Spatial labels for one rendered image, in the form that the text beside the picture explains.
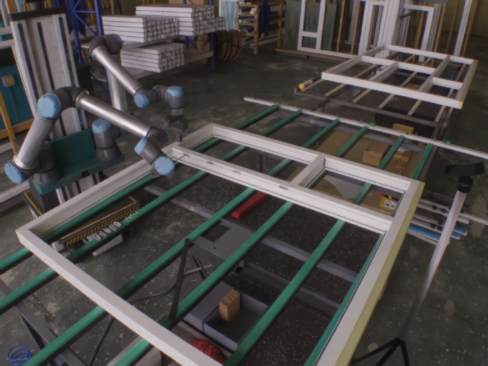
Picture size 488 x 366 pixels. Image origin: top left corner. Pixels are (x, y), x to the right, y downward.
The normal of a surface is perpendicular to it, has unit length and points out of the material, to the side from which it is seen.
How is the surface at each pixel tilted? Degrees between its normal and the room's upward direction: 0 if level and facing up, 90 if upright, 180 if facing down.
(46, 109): 84
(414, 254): 0
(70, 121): 90
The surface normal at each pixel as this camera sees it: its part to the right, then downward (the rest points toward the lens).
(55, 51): 0.72, 0.37
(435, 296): 0.00, -0.85
